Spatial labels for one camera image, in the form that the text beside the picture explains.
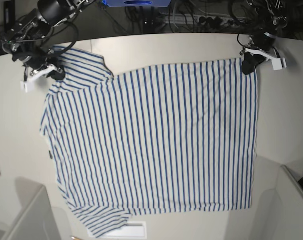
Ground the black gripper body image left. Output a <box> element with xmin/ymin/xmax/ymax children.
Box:
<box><xmin>12</xmin><ymin>47</ymin><xmax>57</xmax><ymax>75</ymax></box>

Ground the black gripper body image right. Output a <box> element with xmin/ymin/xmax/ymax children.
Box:
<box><xmin>246</xmin><ymin>31</ymin><xmax>277</xmax><ymax>52</ymax></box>

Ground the blue white striped T-shirt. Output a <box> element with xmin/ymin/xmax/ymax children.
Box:
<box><xmin>40</xmin><ymin>49</ymin><xmax>258</xmax><ymax>238</ymax></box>

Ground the white power strip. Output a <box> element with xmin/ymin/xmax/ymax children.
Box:
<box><xmin>162</xmin><ymin>13</ymin><xmax>233</xmax><ymax>26</ymax></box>

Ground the blue box with oval hole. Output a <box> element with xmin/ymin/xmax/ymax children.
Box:
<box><xmin>102</xmin><ymin>0</ymin><xmax>171</xmax><ymax>8</ymax></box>

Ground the grey partition panel left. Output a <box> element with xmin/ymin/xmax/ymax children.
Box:
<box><xmin>0</xmin><ymin>185</ymin><xmax>62</xmax><ymax>240</ymax></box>

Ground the grey partition panel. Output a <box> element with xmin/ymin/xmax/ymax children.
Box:
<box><xmin>0</xmin><ymin>185</ymin><xmax>62</xmax><ymax>240</ymax></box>
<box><xmin>273</xmin><ymin>165</ymin><xmax>303</xmax><ymax>240</ymax></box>

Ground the grey partition panel right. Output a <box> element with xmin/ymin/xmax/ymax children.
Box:
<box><xmin>273</xmin><ymin>165</ymin><xmax>303</xmax><ymax>240</ymax></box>

